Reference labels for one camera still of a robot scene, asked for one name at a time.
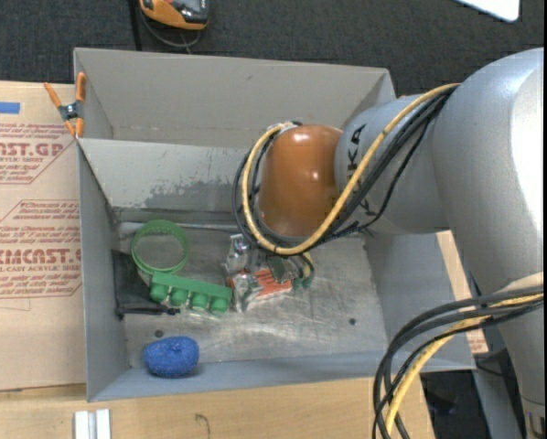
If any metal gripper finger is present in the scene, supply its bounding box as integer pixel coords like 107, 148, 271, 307
221, 234, 252, 275
231, 274, 263, 314

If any orange-red flat block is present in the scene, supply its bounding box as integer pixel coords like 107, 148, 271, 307
227, 266, 298, 303

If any green block with four pegs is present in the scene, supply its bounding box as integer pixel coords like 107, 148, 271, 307
148, 270, 234, 316

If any grey metal bin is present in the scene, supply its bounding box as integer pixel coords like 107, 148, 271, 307
71, 47, 478, 403

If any blue sponge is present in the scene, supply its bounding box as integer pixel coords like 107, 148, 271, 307
142, 335, 201, 380

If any black cloth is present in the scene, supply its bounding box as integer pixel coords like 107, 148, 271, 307
112, 249, 170, 320

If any brown cardboard board, red print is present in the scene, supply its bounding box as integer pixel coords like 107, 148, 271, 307
0, 79, 89, 395

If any green ring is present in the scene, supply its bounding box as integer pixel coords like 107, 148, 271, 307
130, 219, 190, 276

